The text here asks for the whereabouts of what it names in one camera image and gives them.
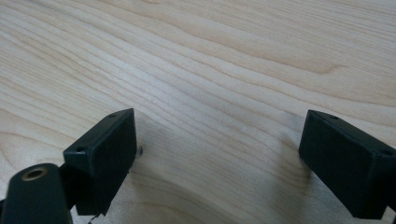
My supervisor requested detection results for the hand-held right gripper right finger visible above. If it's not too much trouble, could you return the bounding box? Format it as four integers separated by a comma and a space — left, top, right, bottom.
298, 108, 396, 220

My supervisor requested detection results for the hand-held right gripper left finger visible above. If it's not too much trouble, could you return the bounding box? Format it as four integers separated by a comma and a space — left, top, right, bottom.
63, 107, 138, 217

